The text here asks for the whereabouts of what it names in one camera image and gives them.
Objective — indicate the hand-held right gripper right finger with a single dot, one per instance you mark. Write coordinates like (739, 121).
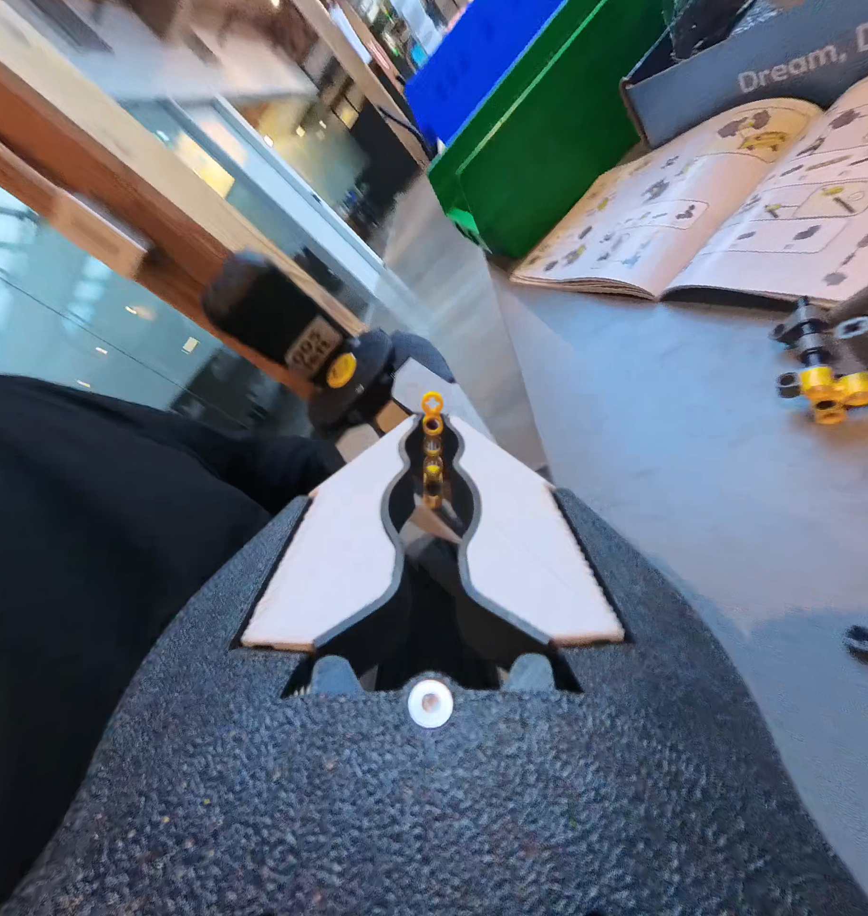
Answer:
(542, 558)

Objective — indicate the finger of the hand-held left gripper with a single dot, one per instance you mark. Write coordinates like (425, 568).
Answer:
(437, 524)
(451, 398)

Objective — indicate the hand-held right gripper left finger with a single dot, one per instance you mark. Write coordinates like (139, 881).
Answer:
(327, 558)

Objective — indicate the yellow perforated brick beam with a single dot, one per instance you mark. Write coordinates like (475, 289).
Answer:
(433, 420)

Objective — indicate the person's left forearm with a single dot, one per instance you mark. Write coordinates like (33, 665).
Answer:
(277, 465)

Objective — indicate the grey desk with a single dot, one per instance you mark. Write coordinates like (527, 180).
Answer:
(692, 501)

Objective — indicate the open instruction booklet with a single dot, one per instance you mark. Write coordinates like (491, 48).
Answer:
(649, 215)

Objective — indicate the green plastic bin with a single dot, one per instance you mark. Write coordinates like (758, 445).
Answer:
(549, 143)

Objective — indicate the blue plastic bin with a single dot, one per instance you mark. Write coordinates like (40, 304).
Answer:
(477, 72)

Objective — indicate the grey and yellow brick assembly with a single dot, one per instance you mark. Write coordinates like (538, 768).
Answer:
(835, 387)

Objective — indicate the grey cardboard box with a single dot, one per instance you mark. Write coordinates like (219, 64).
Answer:
(778, 86)

